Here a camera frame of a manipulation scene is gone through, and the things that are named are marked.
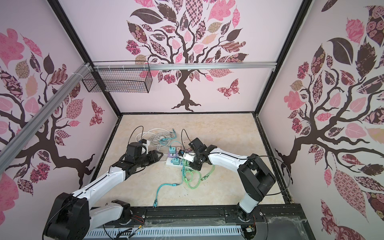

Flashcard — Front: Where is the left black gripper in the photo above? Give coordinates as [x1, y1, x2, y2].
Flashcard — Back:
[135, 149, 164, 168]

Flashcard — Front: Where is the light teal charger plug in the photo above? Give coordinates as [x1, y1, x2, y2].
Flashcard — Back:
[169, 147, 177, 155]

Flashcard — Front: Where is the dark teal charger cable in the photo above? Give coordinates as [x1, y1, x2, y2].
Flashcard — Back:
[152, 166, 189, 208]

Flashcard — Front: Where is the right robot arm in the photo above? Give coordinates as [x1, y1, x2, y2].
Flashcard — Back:
[184, 138, 276, 216]

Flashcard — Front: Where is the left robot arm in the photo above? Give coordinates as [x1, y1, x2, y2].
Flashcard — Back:
[42, 141, 164, 240]

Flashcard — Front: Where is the purple power strip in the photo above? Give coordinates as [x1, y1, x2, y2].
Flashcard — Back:
[168, 152, 179, 159]

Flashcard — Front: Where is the white blue power strip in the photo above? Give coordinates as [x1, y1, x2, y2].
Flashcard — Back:
[166, 158, 184, 168]

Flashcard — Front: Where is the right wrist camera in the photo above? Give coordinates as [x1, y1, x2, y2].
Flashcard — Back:
[178, 150, 196, 163]

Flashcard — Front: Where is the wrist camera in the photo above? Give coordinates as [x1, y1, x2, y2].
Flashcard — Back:
[139, 139, 151, 154]
[178, 150, 196, 163]

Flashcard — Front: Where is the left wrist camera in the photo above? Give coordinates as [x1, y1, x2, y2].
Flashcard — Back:
[139, 139, 151, 154]

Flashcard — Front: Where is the white power strip cable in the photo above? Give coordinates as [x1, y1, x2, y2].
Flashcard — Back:
[135, 127, 175, 151]

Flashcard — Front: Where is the white slotted cable duct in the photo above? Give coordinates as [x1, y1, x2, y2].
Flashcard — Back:
[84, 226, 243, 240]

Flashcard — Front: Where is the black wire basket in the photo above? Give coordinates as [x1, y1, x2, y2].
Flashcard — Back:
[82, 60, 153, 94]

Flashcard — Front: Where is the back aluminium rail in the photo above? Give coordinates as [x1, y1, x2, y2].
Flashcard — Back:
[94, 62, 277, 71]

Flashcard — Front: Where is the aluminium rail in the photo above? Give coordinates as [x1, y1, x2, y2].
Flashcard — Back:
[1, 63, 92, 173]
[94, 62, 277, 71]

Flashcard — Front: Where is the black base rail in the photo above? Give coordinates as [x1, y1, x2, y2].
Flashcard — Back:
[96, 204, 315, 240]

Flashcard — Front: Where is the left aluminium rail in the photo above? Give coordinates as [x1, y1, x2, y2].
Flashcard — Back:
[1, 63, 92, 173]

